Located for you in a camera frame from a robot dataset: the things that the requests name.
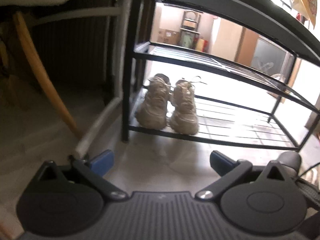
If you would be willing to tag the frosted glass door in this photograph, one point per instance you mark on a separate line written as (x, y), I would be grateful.
(271, 55)

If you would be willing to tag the hanging printed bag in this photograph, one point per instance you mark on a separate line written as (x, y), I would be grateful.
(303, 0)

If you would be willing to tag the black metal shoe rack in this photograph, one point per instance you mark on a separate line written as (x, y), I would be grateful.
(225, 3)

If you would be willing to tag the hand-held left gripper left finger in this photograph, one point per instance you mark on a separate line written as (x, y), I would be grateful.
(102, 162)

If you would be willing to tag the white metal frame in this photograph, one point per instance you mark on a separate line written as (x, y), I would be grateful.
(117, 55)

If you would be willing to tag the red yellow box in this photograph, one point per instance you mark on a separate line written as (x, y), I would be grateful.
(203, 45)

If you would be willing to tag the cardboard boxes with labels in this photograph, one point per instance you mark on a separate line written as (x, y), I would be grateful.
(165, 35)

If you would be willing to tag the dark ribbed panel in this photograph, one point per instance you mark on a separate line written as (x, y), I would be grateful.
(72, 45)

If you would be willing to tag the wooden chair leg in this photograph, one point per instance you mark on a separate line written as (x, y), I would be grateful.
(42, 67)

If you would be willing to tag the wooden cabinet panel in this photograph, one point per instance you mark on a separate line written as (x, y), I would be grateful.
(247, 46)

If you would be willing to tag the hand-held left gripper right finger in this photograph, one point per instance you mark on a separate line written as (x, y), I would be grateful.
(221, 162)

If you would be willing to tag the wooden shelf stand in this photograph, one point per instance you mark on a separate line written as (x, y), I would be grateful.
(191, 20)

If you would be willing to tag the beige chunky sneaker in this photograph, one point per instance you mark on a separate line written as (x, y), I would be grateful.
(153, 102)
(184, 108)

